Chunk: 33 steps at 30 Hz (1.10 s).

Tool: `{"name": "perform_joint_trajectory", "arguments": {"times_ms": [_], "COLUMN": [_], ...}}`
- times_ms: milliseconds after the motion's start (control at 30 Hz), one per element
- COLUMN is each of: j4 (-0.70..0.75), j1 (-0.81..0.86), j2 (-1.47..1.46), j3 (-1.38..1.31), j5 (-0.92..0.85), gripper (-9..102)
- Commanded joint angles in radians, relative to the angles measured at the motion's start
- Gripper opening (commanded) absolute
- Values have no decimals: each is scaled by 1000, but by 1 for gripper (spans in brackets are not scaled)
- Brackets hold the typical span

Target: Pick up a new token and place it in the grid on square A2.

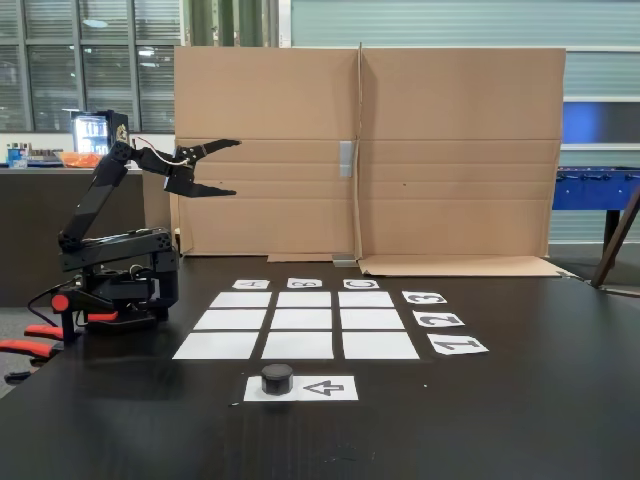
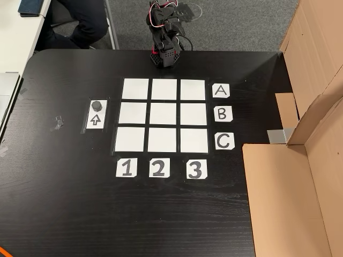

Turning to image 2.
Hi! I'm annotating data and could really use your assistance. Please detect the white paper grid square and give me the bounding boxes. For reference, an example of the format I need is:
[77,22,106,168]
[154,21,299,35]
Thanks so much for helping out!
[180,103,207,126]
[118,102,148,125]
[180,79,206,101]
[122,78,150,100]
[149,102,177,125]
[147,127,178,153]
[114,126,146,152]
[151,78,178,101]
[180,128,209,154]

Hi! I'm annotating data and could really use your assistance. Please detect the grey metal leg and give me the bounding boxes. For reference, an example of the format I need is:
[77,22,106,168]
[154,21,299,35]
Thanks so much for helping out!
[103,0,120,50]

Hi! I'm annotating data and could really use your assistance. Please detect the paper sheet letter A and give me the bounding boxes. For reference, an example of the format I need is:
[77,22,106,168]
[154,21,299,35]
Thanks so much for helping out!
[212,83,230,99]

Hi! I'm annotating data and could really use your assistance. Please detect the person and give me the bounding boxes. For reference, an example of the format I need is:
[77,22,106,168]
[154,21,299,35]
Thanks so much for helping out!
[34,0,109,50]

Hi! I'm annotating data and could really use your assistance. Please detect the paper sheet letter B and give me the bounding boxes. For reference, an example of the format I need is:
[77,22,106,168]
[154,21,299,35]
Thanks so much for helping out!
[213,105,233,123]

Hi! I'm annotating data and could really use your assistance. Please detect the white arrow paper sheet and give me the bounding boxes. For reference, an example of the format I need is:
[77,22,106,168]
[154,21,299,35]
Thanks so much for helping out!
[85,100,108,130]

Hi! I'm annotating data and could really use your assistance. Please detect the paper sheet letter C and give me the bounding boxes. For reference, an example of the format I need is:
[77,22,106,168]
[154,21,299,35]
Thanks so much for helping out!
[214,132,236,150]

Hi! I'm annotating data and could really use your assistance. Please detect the paper sheet number 2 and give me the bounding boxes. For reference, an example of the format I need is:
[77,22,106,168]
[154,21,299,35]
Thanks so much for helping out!
[148,157,170,178]

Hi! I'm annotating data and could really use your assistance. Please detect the paper sheet number 3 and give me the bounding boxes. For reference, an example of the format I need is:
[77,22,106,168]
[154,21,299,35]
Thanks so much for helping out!
[186,159,208,180]

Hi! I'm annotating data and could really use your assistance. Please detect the crumpled clear tape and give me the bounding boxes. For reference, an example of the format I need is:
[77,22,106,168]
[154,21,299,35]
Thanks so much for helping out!
[49,115,65,132]

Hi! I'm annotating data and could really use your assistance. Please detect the dark blue notebook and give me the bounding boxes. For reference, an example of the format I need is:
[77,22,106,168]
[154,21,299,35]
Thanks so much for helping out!
[18,0,45,18]

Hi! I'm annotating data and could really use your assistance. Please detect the paper sheet number 1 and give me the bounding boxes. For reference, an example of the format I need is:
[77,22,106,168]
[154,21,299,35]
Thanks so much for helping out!
[115,157,138,178]

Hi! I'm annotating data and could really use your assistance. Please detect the brown cardboard panel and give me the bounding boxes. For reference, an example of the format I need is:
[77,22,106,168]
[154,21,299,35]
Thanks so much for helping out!
[242,93,343,257]
[275,0,343,147]

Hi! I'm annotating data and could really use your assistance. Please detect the white desk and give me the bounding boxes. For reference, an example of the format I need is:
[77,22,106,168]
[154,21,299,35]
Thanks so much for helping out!
[0,0,52,73]

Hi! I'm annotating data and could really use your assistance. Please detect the black power cable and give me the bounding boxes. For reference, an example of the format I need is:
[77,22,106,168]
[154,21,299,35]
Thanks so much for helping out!
[176,34,194,52]

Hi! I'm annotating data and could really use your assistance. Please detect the red white servo cable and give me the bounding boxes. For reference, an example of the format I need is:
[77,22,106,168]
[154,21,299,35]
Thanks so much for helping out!
[148,0,180,29]

